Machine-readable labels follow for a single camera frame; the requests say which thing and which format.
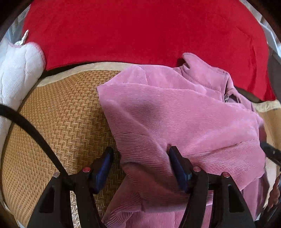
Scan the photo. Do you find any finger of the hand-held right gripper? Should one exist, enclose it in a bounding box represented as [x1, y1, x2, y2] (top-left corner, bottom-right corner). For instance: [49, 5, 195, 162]
[260, 142, 281, 167]

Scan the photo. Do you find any red blanket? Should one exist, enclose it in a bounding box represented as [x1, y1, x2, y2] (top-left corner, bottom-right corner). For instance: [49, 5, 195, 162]
[22, 0, 277, 101]

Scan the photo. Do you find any thick black cable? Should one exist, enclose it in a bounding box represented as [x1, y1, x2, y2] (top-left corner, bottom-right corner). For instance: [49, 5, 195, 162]
[0, 104, 68, 177]

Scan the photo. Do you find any person's right hand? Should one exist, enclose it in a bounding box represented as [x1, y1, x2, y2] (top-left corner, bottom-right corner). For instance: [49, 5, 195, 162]
[267, 175, 281, 211]

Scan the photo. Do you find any white dotted sheet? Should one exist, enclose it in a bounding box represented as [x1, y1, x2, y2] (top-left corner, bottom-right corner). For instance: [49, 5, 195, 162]
[4, 6, 31, 45]

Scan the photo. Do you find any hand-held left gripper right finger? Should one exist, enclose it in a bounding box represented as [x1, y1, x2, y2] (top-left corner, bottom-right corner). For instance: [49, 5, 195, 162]
[168, 146, 256, 228]

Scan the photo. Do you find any white braided cord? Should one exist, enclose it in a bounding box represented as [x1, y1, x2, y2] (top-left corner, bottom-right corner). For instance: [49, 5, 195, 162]
[15, 29, 30, 47]

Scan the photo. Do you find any woven straw mat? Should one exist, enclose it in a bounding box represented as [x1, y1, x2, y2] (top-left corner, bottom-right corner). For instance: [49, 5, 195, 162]
[0, 62, 281, 228]

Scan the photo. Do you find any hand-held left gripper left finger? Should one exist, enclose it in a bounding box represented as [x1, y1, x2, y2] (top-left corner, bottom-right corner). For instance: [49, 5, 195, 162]
[26, 146, 115, 228]

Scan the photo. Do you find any pink corduroy jacket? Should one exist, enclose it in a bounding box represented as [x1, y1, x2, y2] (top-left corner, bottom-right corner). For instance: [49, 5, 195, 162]
[97, 53, 271, 228]

